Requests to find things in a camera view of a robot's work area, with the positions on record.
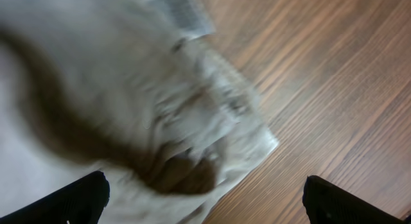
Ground beige cargo shorts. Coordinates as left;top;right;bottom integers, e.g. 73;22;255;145
1;0;278;223

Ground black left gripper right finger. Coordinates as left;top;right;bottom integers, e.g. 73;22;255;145
302;175;405;224

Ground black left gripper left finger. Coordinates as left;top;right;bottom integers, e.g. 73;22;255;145
1;171;110;224

